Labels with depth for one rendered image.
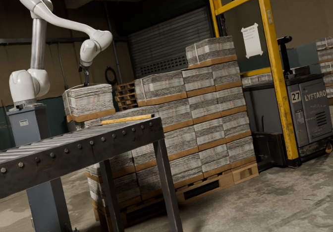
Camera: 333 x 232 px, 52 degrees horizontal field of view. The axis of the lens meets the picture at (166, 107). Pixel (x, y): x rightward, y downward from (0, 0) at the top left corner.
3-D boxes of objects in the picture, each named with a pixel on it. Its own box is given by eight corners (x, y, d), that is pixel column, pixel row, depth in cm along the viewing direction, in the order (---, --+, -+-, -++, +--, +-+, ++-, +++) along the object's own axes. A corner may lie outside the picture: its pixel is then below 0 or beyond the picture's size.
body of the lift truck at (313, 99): (251, 158, 380) (238, 87, 376) (286, 145, 405) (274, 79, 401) (302, 165, 318) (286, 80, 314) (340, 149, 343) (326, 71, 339)
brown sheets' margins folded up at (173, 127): (91, 203, 281) (78, 143, 278) (207, 164, 334) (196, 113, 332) (105, 214, 247) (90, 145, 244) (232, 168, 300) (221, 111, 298)
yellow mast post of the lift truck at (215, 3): (238, 153, 375) (207, -8, 366) (244, 151, 379) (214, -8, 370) (244, 153, 367) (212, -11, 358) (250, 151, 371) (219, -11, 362)
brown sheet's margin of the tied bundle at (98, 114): (72, 119, 257) (71, 114, 256) (108, 111, 271) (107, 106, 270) (78, 122, 243) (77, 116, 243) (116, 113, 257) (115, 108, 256)
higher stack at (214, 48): (209, 178, 335) (183, 47, 328) (233, 170, 349) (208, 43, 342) (234, 185, 301) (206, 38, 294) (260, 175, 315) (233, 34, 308)
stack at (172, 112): (94, 220, 282) (73, 121, 278) (209, 178, 335) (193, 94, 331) (109, 234, 248) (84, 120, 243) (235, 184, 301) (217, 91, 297)
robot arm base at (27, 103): (5, 112, 234) (3, 104, 234) (21, 109, 256) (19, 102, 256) (30, 107, 233) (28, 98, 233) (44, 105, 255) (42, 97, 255)
